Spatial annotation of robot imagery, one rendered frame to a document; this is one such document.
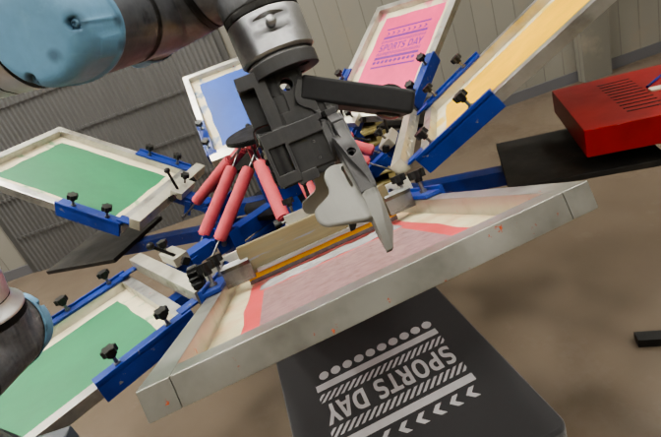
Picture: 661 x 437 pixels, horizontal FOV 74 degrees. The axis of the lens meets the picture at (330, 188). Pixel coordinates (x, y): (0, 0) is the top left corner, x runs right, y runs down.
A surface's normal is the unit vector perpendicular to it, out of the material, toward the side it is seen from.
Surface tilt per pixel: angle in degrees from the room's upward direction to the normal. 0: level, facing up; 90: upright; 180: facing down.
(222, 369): 68
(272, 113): 73
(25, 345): 106
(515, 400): 0
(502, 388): 0
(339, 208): 40
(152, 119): 90
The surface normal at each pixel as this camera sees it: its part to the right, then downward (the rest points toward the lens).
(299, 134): 0.17, 0.03
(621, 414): -0.32, -0.87
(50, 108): 0.09, 0.36
